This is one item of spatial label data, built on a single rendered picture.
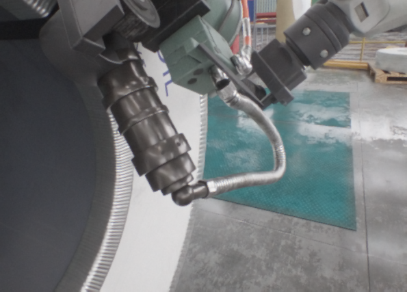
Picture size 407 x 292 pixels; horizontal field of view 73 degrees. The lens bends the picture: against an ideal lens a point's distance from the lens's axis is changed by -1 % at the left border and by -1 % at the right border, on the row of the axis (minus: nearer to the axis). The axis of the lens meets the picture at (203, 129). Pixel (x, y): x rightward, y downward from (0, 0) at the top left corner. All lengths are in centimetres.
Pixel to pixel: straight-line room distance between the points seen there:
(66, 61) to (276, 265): 116
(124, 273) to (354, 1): 60
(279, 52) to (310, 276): 97
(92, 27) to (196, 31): 15
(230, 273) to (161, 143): 103
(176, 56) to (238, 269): 104
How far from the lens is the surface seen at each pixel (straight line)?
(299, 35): 50
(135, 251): 61
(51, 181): 63
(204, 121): 74
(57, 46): 28
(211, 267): 128
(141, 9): 27
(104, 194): 52
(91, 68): 28
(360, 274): 136
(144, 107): 28
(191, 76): 34
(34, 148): 66
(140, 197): 56
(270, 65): 51
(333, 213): 162
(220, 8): 40
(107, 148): 50
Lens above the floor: 94
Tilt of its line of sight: 21 degrees down
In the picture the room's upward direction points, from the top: 3 degrees counter-clockwise
